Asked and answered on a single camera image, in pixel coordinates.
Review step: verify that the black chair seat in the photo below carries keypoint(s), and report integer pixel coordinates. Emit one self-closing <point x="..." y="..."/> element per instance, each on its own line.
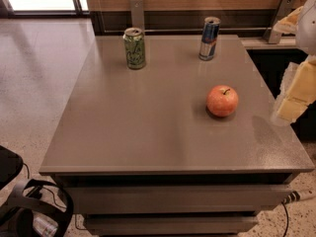
<point x="11" y="165"/>

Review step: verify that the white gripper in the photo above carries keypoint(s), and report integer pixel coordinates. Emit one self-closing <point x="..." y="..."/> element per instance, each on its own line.
<point x="307" y="27"/>

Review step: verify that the left metal wall bracket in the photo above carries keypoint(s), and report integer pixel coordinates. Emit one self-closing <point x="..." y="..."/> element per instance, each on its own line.
<point x="137" y="13"/>

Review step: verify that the blue silver energy drink can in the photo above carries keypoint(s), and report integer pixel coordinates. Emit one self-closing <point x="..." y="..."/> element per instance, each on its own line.
<point x="209" y="38"/>

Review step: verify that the metal wall bracket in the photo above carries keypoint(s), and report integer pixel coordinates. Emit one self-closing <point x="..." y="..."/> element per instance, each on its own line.
<point x="283" y="8"/>
<point x="137" y="13"/>

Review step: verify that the red apple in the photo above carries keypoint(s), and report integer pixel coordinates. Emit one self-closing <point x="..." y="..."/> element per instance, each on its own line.
<point x="222" y="101"/>

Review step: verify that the green soda can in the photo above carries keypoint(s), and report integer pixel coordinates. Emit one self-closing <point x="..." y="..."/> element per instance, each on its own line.
<point x="134" y="45"/>

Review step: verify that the right metal wall bracket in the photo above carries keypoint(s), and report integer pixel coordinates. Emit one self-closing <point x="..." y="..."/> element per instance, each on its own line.
<point x="283" y="8"/>

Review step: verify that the window with dark frame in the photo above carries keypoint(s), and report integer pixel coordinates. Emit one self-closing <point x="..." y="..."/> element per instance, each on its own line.
<point x="42" y="8"/>

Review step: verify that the grey drawer cabinet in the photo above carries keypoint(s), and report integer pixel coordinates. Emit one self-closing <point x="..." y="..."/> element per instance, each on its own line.
<point x="141" y="155"/>

